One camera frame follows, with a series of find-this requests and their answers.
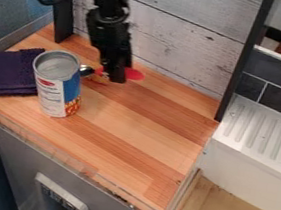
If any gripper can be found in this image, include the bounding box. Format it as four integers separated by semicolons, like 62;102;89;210
75;12;141;86

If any red spoon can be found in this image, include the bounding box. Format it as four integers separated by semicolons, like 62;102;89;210
92;61;148;84

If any blue and white can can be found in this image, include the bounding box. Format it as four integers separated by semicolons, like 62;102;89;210
24;46;91;122

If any silver and yellow toy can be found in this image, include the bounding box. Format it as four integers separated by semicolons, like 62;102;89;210
77;64;113;87

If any purple cloth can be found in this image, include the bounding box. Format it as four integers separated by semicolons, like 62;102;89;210
0;41;47;108

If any white toy sink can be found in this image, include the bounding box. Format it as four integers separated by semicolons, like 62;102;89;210
190;89;281;210

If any black post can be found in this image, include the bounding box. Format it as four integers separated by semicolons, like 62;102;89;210
37;0;81;47
212;0;277;129

